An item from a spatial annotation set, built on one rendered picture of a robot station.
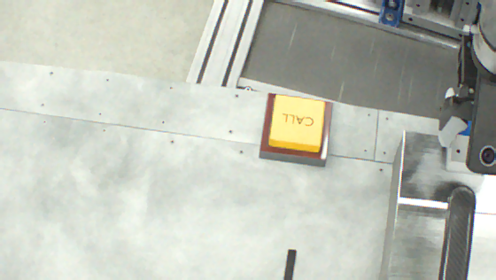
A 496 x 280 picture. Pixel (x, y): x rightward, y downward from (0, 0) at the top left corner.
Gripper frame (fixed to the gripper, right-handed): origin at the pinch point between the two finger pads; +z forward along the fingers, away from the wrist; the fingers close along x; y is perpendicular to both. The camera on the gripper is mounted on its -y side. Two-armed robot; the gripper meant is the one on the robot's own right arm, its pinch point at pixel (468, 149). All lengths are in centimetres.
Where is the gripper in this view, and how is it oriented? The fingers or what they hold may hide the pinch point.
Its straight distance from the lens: 132.6
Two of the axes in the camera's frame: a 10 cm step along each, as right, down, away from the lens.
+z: -0.4, 4.4, 9.0
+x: -9.9, -1.4, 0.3
